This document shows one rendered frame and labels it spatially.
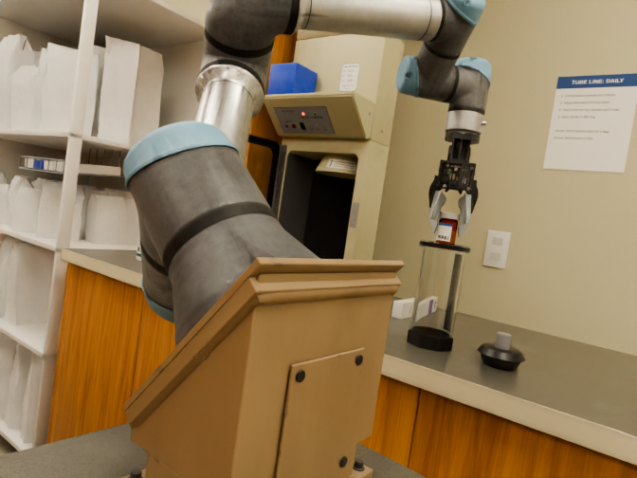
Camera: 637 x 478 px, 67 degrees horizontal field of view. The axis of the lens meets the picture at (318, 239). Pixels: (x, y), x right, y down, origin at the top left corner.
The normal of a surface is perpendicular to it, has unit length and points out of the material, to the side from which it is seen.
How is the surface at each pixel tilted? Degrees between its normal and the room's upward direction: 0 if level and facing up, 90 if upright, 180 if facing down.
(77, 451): 0
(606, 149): 90
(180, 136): 52
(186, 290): 77
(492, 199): 90
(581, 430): 90
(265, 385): 90
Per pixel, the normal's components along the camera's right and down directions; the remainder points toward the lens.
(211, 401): -0.61, -0.05
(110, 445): 0.15, -0.99
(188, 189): -0.12, -0.42
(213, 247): -0.32, -0.60
